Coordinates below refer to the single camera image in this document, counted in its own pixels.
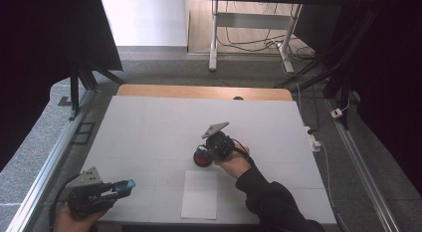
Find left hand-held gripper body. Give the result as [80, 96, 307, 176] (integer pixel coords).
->
[67, 165, 115, 218]

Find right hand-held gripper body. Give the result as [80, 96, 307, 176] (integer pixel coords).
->
[201, 120, 237, 161]

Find round red ink pad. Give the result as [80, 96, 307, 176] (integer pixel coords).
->
[192, 147, 215, 168]

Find person's right hand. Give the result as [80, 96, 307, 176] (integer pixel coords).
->
[214, 145, 254, 180]

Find person's left hand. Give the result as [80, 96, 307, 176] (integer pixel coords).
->
[53, 204, 107, 232]

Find white paper sheet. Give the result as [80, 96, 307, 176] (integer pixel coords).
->
[180, 169, 219, 221]

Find white table mat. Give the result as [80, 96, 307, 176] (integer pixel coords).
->
[81, 95, 338, 225]

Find wooden table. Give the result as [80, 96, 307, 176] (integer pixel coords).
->
[115, 84, 294, 103]

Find black metal stand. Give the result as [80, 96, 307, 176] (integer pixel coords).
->
[58, 49, 127, 122]
[274, 12, 376, 130]

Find dark curtain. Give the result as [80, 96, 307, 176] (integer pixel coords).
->
[0, 0, 124, 171]
[294, 0, 422, 201]

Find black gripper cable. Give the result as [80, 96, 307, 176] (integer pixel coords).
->
[230, 137, 256, 168]
[48, 173, 83, 232]

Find aluminium rail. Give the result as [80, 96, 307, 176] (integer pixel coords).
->
[323, 98, 403, 232]
[5, 89, 98, 232]

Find black floor cables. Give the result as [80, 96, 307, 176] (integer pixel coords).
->
[216, 0, 317, 62]

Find white cable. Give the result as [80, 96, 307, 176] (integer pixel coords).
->
[317, 141, 352, 232]

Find white desk frame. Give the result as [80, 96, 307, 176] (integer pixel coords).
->
[208, 0, 304, 75]

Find white wall panel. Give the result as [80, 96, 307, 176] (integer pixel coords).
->
[100, 0, 189, 48]

